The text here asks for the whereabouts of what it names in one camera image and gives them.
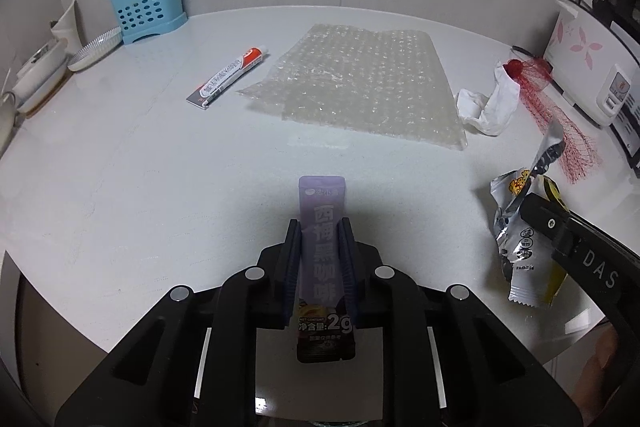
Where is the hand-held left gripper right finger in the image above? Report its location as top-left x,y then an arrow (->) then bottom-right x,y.
340,217 -> 586,427

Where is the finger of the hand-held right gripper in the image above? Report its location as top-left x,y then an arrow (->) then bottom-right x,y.
520,192 -> 584,266

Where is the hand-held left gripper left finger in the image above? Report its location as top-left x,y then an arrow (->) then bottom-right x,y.
55,217 -> 304,427

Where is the yellow and silver snack wrapper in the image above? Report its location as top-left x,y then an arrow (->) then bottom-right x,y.
489,119 -> 569,308

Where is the purple coffee sachet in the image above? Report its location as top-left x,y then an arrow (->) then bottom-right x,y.
291,175 -> 360,364

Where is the red mesh net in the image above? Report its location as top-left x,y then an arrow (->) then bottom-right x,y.
502,58 -> 600,184

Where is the white tissue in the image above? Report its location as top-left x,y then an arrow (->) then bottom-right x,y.
455,59 -> 522,137

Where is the clear bubble wrap sheet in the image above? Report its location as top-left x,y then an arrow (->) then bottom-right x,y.
235,23 -> 469,153

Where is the white and red paste tube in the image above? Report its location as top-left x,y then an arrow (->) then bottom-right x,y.
186,47 -> 270,112

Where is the person's right forearm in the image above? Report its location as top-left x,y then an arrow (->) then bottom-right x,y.
574,324 -> 622,404

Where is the white floral rice cooker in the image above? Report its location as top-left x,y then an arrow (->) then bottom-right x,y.
542,0 -> 640,128

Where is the striped rim shallow plate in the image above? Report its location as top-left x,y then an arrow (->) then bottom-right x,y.
67,26 -> 124,73

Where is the blue perforated utensil holder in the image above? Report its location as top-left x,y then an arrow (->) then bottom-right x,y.
109,0 -> 189,46

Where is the stack of white bowls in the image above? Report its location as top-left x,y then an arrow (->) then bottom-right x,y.
12,39 -> 71,114

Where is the large white bowl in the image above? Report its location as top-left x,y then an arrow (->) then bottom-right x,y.
0,91 -> 21,148

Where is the white plastic scoop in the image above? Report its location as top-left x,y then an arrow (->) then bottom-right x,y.
49,0 -> 84,53

